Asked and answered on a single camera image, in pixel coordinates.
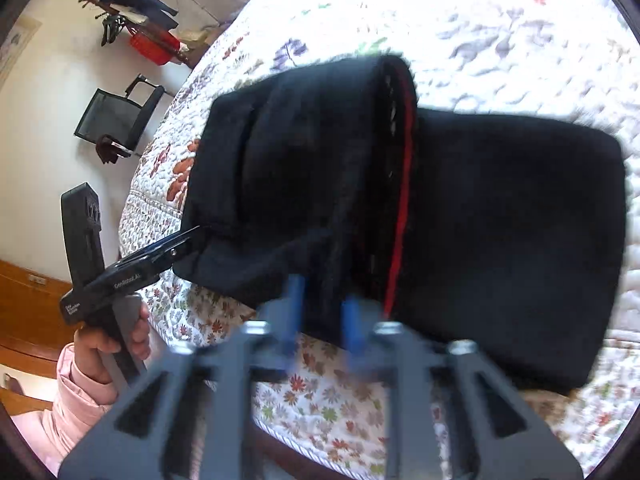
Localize framed wall picture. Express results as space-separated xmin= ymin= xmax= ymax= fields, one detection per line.
xmin=0 ymin=15 xmax=43 ymax=91

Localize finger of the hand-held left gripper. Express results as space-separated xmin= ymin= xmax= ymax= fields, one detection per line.
xmin=149 ymin=239 xmax=204 ymax=277
xmin=116 ymin=225 xmax=207 ymax=268

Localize cream cloth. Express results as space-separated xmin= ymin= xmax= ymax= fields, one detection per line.
xmin=175 ymin=25 xmax=213 ymax=51

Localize wooden coat rack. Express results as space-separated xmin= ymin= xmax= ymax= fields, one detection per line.
xmin=74 ymin=0 xmax=193 ymax=68

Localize red bag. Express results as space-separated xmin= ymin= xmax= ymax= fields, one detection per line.
xmin=129 ymin=30 xmax=182 ymax=67

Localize person's left hand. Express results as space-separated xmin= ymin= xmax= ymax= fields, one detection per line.
xmin=74 ymin=300 xmax=152 ymax=387

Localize floral quilted bedspread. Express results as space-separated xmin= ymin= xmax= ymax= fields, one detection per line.
xmin=117 ymin=0 xmax=640 ymax=480

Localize black pants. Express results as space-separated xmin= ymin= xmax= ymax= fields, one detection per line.
xmin=172 ymin=54 xmax=628 ymax=396

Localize dark jacket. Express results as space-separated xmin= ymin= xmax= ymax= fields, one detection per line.
xmin=97 ymin=0 xmax=180 ymax=30

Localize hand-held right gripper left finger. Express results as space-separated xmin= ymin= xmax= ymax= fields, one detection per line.
xmin=57 ymin=274 xmax=308 ymax=480

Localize person's left forearm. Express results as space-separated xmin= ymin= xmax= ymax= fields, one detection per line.
xmin=10 ymin=345 xmax=118 ymax=478

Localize black mesh chair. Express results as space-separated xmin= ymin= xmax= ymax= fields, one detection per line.
xmin=74 ymin=74 xmax=166 ymax=166

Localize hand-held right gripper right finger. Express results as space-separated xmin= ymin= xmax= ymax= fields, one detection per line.
xmin=340 ymin=295 xmax=586 ymax=480

